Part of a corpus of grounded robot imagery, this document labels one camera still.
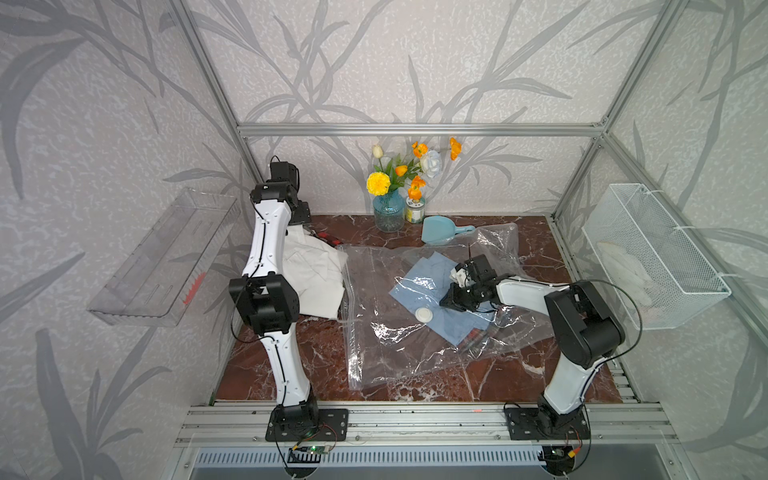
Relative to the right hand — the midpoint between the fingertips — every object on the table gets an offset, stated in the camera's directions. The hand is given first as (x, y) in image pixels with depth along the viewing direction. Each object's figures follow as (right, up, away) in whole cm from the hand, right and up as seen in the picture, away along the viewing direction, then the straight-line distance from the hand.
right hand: (441, 301), depth 95 cm
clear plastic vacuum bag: (-14, -6, -7) cm, 17 cm away
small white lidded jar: (-8, +31, +20) cm, 38 cm away
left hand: (-47, +27, -6) cm, 55 cm away
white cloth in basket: (+47, +11, -18) cm, 51 cm away
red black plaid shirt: (-39, +20, +13) cm, 46 cm away
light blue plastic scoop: (+2, +24, +22) cm, 33 cm away
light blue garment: (-6, +4, -1) cm, 8 cm away
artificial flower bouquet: (-15, +42, +4) cm, 45 cm away
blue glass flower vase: (-17, +31, +17) cm, 39 cm away
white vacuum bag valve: (-6, -3, -6) cm, 8 cm away
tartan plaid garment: (+17, -9, -8) cm, 21 cm away
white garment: (-39, +10, -4) cm, 40 cm away
